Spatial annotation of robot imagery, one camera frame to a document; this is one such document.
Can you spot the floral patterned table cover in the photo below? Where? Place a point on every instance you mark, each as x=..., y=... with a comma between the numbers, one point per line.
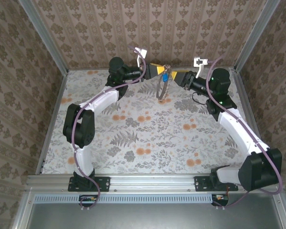
x=169, y=143

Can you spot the black controller board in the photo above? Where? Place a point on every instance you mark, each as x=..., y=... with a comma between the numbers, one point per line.
x=220, y=200
x=88, y=200

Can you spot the aluminium frame bar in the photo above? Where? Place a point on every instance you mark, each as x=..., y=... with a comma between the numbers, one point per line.
x=284, y=212
x=22, y=214

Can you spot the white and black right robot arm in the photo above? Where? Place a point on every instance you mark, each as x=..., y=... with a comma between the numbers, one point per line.
x=243, y=133

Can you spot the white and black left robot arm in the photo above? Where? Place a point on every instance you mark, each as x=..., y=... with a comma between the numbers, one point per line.
x=102, y=100

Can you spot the thin aluminium wall rail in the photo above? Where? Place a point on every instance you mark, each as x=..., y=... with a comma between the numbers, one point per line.
x=85, y=69

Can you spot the small blue capsule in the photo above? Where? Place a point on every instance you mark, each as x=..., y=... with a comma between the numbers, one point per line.
x=165, y=77

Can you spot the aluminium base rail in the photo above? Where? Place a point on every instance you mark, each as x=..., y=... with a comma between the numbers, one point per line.
x=152, y=182

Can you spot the aluminium corner post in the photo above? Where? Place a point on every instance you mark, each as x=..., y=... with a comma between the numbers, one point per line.
x=45, y=35
x=255, y=35

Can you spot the aluminium side rail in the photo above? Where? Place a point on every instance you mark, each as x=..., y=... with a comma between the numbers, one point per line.
x=53, y=114
x=248, y=107

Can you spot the grey metal sheet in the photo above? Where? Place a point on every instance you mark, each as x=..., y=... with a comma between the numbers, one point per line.
x=157, y=217

